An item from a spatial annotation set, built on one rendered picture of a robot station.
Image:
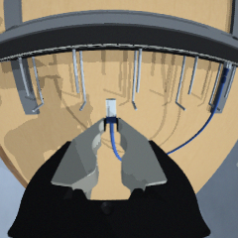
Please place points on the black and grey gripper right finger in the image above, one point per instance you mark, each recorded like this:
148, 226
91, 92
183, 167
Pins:
145, 165

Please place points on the blue network cable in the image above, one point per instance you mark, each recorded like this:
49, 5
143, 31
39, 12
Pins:
111, 126

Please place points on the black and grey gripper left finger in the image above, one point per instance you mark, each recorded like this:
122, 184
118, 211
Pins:
73, 165

